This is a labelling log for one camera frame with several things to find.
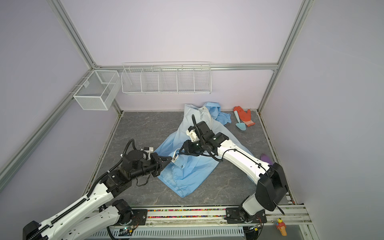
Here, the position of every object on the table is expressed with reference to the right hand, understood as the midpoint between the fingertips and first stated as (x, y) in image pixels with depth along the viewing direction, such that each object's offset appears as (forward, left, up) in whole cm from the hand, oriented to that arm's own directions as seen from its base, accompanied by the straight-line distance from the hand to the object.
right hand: (181, 153), depth 76 cm
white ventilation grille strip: (-31, -19, -20) cm, 42 cm away
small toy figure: (-29, -48, -17) cm, 58 cm away
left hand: (-6, +4, +3) cm, 7 cm away
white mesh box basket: (+40, +57, +9) cm, 70 cm away
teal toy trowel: (+34, -40, -19) cm, 56 cm away
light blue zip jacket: (-2, -2, -18) cm, 18 cm away
